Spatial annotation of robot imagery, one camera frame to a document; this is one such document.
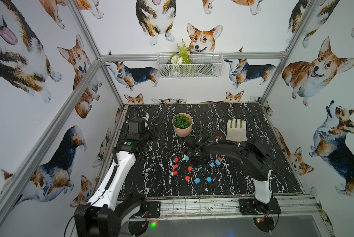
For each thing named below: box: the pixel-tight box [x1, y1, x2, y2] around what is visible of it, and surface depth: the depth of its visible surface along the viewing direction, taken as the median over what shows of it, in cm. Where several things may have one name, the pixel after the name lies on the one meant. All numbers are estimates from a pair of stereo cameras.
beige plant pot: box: [172, 112, 194, 138], surface depth 97 cm
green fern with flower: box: [170, 38, 192, 67], surface depth 84 cm
